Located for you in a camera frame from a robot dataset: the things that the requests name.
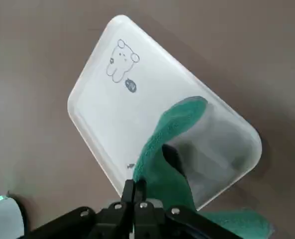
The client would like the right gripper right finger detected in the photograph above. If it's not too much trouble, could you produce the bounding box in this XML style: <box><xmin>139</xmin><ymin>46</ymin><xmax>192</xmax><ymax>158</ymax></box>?
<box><xmin>134</xmin><ymin>179</ymin><xmax>240</xmax><ymax>239</ymax></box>

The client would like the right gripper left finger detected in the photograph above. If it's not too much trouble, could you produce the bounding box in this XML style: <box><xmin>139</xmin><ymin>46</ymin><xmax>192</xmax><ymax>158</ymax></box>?
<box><xmin>35</xmin><ymin>179</ymin><xmax>135</xmax><ymax>239</ymax></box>

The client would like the green cloth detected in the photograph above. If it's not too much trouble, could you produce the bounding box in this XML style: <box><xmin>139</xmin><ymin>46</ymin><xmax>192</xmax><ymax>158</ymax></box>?
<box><xmin>131</xmin><ymin>96</ymin><xmax>274</xmax><ymax>236</ymax></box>

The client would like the beige tray rabbit print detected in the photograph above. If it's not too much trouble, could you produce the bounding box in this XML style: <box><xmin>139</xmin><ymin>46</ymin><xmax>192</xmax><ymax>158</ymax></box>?
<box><xmin>67</xmin><ymin>14</ymin><xmax>263</xmax><ymax>212</ymax></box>

